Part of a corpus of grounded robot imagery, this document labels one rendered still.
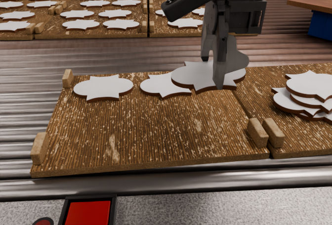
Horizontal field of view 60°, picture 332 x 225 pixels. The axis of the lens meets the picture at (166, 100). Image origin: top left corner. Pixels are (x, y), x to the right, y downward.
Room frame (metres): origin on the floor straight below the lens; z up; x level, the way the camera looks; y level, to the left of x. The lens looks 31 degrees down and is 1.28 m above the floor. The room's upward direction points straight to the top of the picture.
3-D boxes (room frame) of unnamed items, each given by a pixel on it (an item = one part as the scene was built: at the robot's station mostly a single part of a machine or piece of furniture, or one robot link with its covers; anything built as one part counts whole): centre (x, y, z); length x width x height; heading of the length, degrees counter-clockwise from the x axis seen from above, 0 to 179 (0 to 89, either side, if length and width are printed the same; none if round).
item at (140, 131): (0.54, 0.04, 0.93); 0.41 x 0.35 x 0.02; 97
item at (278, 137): (0.42, -0.20, 0.95); 0.06 x 0.02 x 0.03; 7
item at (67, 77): (0.65, 0.25, 0.95); 0.06 x 0.02 x 0.03; 7
